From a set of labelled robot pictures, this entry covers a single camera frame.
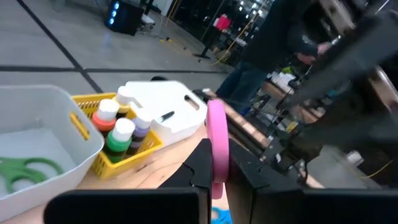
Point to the black box with blue lights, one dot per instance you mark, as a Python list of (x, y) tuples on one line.
[(122, 15)]

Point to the yellow slotted plastic basket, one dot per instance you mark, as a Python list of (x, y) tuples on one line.
[(124, 166)]

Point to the slim brush with white-tipped bristles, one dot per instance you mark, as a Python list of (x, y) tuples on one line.
[(166, 116)]

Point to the person's hand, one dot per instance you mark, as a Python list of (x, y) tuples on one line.
[(311, 54)]

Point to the small red container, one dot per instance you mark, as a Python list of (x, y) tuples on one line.
[(223, 21)]

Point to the person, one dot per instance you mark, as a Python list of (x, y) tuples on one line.
[(267, 37)]

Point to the grey-white plastic bin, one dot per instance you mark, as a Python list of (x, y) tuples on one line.
[(46, 118)]

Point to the orange paint bottle white cap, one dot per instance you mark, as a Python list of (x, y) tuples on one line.
[(105, 115)]

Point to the purple paint bottle white cap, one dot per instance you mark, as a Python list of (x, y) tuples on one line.
[(141, 130)]

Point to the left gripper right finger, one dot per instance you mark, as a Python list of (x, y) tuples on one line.
[(248, 180)]

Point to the white plastic bin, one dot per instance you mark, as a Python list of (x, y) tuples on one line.
[(174, 96)]

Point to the green paint bottle white cap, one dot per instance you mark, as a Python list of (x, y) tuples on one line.
[(119, 140)]

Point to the yellow paint bottle white cap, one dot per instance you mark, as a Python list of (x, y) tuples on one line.
[(124, 99)]

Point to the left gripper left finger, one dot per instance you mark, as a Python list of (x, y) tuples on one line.
[(196, 174)]

